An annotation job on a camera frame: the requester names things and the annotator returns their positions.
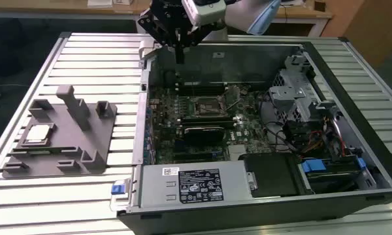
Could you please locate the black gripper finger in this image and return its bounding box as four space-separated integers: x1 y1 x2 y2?
136 9 182 65
180 23 218 65

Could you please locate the thin metal locking lever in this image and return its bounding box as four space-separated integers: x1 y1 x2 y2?
227 96 247 110

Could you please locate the silver CPU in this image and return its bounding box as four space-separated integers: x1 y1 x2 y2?
26 124 52 142

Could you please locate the CPU socket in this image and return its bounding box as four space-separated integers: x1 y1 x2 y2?
190 95 230 118

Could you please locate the wooden desk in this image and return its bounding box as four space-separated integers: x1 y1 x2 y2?
0 0 335 37

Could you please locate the metal drive cage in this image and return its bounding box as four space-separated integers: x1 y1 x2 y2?
267 55 339 123

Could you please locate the green motherboard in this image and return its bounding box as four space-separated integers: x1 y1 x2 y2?
146 80 275 165

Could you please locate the black graphics card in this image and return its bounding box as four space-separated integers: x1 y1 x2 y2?
182 126 227 148

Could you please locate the silver finned heatsink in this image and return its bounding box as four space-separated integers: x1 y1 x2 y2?
228 143 250 159

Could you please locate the long black expansion slot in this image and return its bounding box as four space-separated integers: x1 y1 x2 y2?
174 152 216 164

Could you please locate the grey parts rack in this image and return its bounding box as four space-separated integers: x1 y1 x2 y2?
1 85 119 179

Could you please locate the wooden cabinet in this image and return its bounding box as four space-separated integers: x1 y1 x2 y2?
322 0 392 68

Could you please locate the grey power supply unit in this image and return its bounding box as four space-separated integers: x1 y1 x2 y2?
131 160 260 214

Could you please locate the green RAM stick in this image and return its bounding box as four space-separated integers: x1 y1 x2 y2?
12 146 79 154

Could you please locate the black plastic shroud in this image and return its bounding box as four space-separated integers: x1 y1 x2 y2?
243 153 304 198

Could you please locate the hard disk in blue carrier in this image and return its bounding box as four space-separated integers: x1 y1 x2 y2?
299 158 367 194

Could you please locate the black PC case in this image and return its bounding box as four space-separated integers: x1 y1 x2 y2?
115 36 392 235

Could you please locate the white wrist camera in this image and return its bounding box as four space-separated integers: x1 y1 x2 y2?
182 0 230 28

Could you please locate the orange wire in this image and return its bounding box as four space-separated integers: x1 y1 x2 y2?
299 138 327 155

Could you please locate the red wire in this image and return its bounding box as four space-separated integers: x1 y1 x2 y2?
336 131 348 158

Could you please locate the grey handle with blue latch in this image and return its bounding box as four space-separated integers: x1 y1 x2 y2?
110 178 134 212

